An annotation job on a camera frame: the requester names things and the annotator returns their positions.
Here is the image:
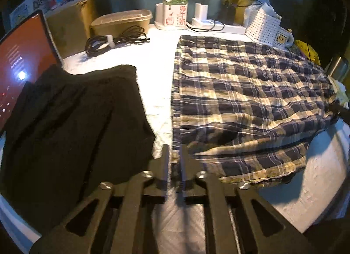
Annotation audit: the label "white plastic bag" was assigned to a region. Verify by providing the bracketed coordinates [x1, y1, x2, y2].
[245, 0, 282, 21]

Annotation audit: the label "plaid pants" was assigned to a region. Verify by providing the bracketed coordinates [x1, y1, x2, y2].
[171, 35, 341, 188]

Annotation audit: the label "yellow snack packet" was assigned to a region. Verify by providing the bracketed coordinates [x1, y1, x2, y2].
[294, 39, 320, 64]

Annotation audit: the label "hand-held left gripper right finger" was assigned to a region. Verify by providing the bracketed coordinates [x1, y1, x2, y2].
[179, 143, 322, 254]

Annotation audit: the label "tissue box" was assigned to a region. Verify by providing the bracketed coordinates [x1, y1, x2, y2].
[328, 75, 350, 107]

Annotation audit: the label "brown cardboard box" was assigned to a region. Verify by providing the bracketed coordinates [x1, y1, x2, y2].
[45, 0, 97, 59]

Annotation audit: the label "milk carton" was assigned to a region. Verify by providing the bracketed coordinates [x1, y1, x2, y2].
[163, 0, 189, 27]

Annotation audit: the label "black cloth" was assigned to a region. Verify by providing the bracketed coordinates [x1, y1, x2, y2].
[0, 64, 156, 237]

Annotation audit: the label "white power strip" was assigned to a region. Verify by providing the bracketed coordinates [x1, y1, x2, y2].
[186, 17, 247, 35]

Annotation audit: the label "white desk lamp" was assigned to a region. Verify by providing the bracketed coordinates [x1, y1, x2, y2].
[154, 0, 190, 30]

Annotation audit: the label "white charger plug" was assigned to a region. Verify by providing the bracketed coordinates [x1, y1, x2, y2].
[195, 3, 209, 21]

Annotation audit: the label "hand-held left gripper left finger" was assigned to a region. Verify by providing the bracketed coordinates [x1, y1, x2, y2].
[29, 143, 172, 254]

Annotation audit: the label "brown plastic container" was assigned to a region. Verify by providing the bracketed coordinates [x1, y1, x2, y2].
[90, 9, 153, 38]

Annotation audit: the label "coiled black cable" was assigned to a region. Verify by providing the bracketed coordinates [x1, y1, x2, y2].
[85, 26, 150, 57]

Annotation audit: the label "tablet with red screen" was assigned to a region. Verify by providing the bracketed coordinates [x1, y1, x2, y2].
[0, 9, 62, 137]

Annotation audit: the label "steel tumbler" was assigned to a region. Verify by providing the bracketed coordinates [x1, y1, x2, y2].
[325, 56, 350, 85]

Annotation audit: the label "white perforated basket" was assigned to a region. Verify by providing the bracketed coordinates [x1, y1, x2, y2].
[244, 3, 282, 45]

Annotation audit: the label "white mug with bear print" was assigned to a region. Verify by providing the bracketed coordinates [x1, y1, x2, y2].
[272, 28, 295, 49]

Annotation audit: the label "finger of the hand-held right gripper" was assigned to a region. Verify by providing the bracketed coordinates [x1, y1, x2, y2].
[329, 101, 350, 123]

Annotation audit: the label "small printed carton box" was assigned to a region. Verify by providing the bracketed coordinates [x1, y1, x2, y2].
[9, 0, 51, 25]

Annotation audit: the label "black power adapter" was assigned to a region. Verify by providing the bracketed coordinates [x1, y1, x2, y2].
[221, 4, 237, 25]

